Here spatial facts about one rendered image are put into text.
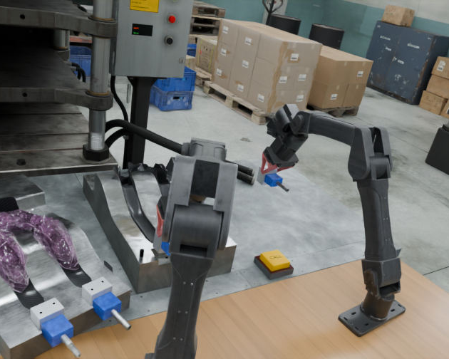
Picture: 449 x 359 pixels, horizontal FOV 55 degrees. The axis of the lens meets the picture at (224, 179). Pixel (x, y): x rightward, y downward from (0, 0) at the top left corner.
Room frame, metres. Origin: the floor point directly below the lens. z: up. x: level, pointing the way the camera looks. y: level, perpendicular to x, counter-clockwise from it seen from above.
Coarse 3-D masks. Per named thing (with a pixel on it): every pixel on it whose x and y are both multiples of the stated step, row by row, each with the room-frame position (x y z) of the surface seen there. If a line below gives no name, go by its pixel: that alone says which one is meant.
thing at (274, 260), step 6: (264, 252) 0.99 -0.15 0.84; (270, 252) 1.00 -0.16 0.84; (276, 252) 1.00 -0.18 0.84; (264, 258) 0.97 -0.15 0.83; (270, 258) 0.97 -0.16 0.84; (276, 258) 0.98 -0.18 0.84; (282, 258) 0.98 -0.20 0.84; (270, 264) 0.95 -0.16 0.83; (276, 264) 0.95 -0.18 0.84; (282, 264) 0.96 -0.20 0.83; (288, 264) 0.97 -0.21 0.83; (276, 270) 0.95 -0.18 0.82
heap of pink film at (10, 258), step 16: (0, 224) 0.81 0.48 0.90; (16, 224) 0.83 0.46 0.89; (32, 224) 0.83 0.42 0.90; (48, 224) 0.81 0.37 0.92; (0, 240) 0.74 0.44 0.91; (48, 240) 0.78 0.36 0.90; (64, 240) 0.79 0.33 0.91; (0, 256) 0.69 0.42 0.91; (16, 256) 0.71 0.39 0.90; (64, 256) 0.76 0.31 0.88; (0, 272) 0.67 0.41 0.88; (16, 272) 0.68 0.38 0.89; (16, 288) 0.66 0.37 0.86
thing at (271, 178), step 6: (264, 168) 1.30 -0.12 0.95; (258, 174) 1.31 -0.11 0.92; (264, 174) 1.29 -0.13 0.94; (270, 174) 1.30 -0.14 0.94; (276, 174) 1.30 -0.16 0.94; (258, 180) 1.31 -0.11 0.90; (264, 180) 1.29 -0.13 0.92; (270, 180) 1.26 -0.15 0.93; (276, 180) 1.26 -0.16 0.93; (270, 186) 1.26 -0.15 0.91; (276, 186) 1.27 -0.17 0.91; (282, 186) 1.24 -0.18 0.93
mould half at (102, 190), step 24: (96, 192) 1.07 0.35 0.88; (120, 192) 1.03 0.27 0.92; (144, 192) 1.06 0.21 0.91; (96, 216) 1.06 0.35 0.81; (120, 216) 0.96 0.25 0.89; (120, 240) 0.89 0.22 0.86; (144, 240) 0.87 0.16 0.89; (144, 264) 0.78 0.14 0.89; (168, 264) 0.82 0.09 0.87; (216, 264) 0.90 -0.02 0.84; (144, 288) 0.79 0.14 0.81
